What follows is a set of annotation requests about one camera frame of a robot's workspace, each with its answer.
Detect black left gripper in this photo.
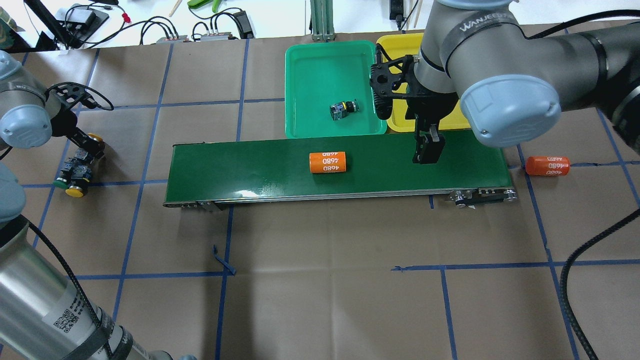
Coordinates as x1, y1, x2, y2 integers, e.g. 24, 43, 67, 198
46, 82, 107, 162

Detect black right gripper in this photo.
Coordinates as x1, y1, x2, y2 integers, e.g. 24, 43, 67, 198
369, 54, 458, 165

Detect green push button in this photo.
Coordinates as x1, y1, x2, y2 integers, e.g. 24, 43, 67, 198
329, 99, 359, 121
52, 157, 79, 191

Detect orange cylinder marked 4680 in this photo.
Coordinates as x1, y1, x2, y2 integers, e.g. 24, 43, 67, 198
525, 156, 570, 177

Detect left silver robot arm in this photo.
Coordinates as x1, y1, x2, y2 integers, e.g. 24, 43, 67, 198
0, 51, 171, 360

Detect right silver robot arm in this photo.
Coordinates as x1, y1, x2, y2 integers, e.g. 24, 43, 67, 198
370, 0, 640, 164

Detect yellow plastic tray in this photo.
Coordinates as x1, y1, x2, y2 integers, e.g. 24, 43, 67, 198
375, 33, 473, 134

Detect black box device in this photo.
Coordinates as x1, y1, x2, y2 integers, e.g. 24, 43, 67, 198
56, 4, 109, 37

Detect green plastic tray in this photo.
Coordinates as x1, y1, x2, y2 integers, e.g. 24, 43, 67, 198
285, 40, 387, 139

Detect green conveyor belt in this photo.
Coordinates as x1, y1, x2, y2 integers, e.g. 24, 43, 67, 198
163, 130, 518, 209

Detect wooden chopstick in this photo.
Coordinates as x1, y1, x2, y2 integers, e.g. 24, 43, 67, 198
167, 0, 183, 18

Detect black power adapter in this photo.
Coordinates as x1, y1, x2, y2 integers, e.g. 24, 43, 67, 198
231, 10, 255, 39

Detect aluminium frame post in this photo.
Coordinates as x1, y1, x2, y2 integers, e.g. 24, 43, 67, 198
310, 0, 336, 43

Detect green handled reacher grabber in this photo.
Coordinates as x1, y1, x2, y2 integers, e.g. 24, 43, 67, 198
187, 0, 224, 14

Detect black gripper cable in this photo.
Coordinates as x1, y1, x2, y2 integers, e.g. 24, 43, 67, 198
559, 207, 640, 360

